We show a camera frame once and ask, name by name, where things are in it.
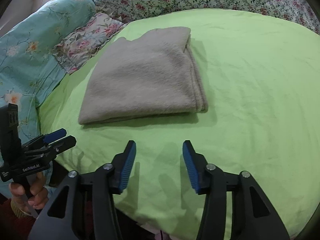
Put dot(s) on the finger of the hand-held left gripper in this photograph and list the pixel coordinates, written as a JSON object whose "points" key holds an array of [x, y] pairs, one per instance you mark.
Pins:
{"points": [[55, 134], [66, 142]]}

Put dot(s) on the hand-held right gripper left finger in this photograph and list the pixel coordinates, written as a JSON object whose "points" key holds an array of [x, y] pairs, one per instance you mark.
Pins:
{"points": [[127, 168]]}

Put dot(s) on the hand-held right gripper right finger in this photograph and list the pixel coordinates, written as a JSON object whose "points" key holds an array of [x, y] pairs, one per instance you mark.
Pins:
{"points": [[191, 168]]}

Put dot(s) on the beige patterned knit sweater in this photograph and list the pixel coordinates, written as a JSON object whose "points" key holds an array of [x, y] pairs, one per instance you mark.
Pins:
{"points": [[140, 80]]}

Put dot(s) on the person's left hand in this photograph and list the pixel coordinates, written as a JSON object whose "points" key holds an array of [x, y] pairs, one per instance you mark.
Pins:
{"points": [[37, 192]]}

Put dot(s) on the person's dark red clothing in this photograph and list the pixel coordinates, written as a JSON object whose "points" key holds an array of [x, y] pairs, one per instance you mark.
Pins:
{"points": [[7, 227]]}

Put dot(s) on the teal floral quilt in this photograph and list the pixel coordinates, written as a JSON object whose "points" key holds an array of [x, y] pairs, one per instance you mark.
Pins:
{"points": [[30, 42]]}

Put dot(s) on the light green bed sheet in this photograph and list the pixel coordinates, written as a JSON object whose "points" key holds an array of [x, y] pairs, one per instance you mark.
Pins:
{"points": [[250, 92]]}

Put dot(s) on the pink floral ruffled pillow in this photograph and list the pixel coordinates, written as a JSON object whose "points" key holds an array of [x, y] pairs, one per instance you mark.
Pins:
{"points": [[82, 40]]}

